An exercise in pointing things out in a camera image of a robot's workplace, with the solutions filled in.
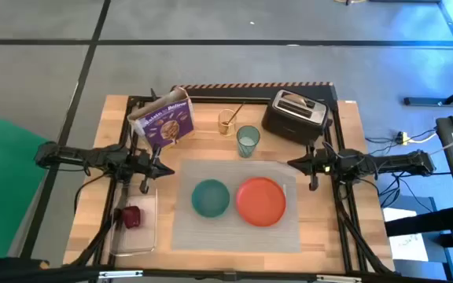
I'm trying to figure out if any grey woven placemat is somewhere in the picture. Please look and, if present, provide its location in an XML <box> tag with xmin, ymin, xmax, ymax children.
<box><xmin>171</xmin><ymin>159</ymin><xmax>302</xmax><ymax>254</ymax></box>

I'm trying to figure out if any black aluminium table frame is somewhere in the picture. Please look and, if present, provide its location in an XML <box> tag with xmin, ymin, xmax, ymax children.
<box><xmin>68</xmin><ymin>88</ymin><xmax>396</xmax><ymax>276</ymax></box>

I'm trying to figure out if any orange plate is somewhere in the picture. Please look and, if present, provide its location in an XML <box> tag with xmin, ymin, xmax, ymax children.
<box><xmin>234</xmin><ymin>176</ymin><xmax>288</xmax><ymax>228</ymax></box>

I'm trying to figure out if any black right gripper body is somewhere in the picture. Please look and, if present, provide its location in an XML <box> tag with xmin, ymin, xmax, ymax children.
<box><xmin>305</xmin><ymin>145</ymin><xmax>332</xmax><ymax>193</ymax></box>

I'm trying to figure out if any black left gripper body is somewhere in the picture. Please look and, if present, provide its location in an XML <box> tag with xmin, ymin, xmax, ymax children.
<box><xmin>130</xmin><ymin>144</ymin><xmax>163</xmax><ymax>195</ymax></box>

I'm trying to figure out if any white paper sheet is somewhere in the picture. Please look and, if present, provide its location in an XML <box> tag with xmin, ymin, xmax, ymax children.
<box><xmin>382</xmin><ymin>207</ymin><xmax>430</xmax><ymax>263</ymax></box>

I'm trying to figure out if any green floor mat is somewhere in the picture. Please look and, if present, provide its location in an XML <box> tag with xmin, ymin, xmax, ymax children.
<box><xmin>0</xmin><ymin>108</ymin><xmax>54</xmax><ymax>259</ymax></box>

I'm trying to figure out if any black power cable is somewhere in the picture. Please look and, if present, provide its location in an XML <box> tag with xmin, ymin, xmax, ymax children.
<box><xmin>363</xmin><ymin>127</ymin><xmax>438</xmax><ymax>149</ymax></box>

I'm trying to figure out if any thin wooden stirrer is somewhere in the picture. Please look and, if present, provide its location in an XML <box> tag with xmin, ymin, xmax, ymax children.
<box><xmin>226</xmin><ymin>101</ymin><xmax>246</xmax><ymax>126</ymax></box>

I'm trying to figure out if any black silver toaster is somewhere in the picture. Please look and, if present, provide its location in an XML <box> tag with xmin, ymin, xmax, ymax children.
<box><xmin>260</xmin><ymin>89</ymin><xmax>334</xmax><ymax>146</ymax></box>

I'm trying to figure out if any dark red jar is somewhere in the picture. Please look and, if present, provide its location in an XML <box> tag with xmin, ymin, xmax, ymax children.
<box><xmin>120</xmin><ymin>205</ymin><xmax>142</xmax><ymax>230</ymax></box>

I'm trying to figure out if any black front crossbeam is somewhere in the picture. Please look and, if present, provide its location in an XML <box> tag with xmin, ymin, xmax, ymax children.
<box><xmin>0</xmin><ymin>257</ymin><xmax>453</xmax><ymax>283</ymax></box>

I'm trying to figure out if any white cable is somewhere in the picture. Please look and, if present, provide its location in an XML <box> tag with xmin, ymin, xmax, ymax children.
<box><xmin>407</xmin><ymin>100</ymin><xmax>453</xmax><ymax>158</ymax></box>

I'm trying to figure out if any teal glass tumbler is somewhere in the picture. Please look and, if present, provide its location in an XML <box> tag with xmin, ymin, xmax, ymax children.
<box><xmin>236</xmin><ymin>124</ymin><xmax>261</xmax><ymax>159</ymax></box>

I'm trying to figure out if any purple cereal bag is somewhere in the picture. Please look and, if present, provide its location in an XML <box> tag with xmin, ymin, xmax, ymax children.
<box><xmin>127</xmin><ymin>86</ymin><xmax>196</xmax><ymax>150</ymax></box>

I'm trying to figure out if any clear plastic container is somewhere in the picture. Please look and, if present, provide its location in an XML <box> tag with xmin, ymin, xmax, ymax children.
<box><xmin>109</xmin><ymin>184</ymin><xmax>159</xmax><ymax>257</ymax></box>

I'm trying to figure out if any black orange hazard striped bar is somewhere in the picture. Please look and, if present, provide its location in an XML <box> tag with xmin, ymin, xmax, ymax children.
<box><xmin>170</xmin><ymin>81</ymin><xmax>338</xmax><ymax>101</ymax></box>

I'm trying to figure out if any teal bowl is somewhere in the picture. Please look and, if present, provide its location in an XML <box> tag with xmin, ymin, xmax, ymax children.
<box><xmin>190</xmin><ymin>178</ymin><xmax>231</xmax><ymax>219</ymax></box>

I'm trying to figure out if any black floor stand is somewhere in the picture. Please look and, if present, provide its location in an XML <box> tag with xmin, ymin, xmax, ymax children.
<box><xmin>403</xmin><ymin>78</ymin><xmax>453</xmax><ymax>108</ymax></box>

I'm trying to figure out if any silver metal bracket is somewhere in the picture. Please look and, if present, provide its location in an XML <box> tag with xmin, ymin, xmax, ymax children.
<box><xmin>315</xmin><ymin>274</ymin><xmax>363</xmax><ymax>283</ymax></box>
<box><xmin>98</xmin><ymin>270</ymin><xmax>144</xmax><ymax>279</ymax></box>

